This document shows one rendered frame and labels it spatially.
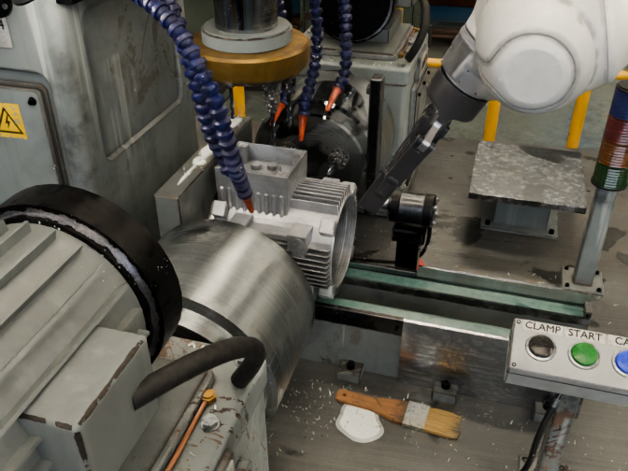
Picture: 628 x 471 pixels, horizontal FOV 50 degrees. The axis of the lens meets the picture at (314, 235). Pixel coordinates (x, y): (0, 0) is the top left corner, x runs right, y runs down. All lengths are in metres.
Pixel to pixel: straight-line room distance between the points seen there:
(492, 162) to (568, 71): 1.00
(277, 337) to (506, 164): 0.94
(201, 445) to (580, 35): 0.48
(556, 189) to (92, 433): 1.25
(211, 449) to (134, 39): 0.69
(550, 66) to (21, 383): 0.48
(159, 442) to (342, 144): 0.79
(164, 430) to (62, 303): 0.17
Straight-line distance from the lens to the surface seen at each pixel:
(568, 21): 0.65
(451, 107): 0.87
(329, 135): 1.26
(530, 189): 1.53
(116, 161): 1.07
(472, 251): 1.50
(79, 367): 0.48
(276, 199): 1.05
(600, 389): 0.89
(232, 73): 0.94
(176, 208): 1.00
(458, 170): 1.82
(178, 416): 0.63
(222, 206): 1.07
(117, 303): 0.54
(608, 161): 1.31
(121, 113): 1.09
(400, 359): 1.14
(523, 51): 0.63
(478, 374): 1.13
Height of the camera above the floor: 1.63
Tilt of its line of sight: 33 degrees down
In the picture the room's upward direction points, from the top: straight up
